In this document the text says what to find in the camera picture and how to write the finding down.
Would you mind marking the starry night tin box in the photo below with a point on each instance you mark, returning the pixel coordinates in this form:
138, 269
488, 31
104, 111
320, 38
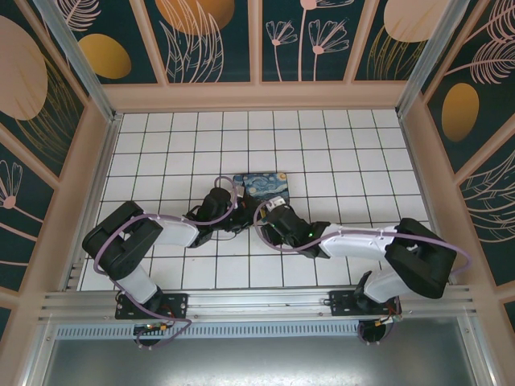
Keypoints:
261, 187

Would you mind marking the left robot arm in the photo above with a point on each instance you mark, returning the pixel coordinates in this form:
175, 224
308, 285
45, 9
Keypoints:
177, 233

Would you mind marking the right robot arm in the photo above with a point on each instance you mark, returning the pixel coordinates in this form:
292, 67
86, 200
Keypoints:
354, 243

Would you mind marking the small circuit board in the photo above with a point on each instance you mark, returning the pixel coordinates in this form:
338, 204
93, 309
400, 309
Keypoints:
388, 320
151, 328

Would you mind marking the grey metal sheet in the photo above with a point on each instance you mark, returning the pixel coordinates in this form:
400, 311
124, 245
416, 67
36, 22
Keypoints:
261, 362

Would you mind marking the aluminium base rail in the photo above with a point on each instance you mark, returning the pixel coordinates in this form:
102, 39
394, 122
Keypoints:
261, 305

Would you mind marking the aluminium corner post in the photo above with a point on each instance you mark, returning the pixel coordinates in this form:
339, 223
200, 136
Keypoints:
80, 60
438, 56

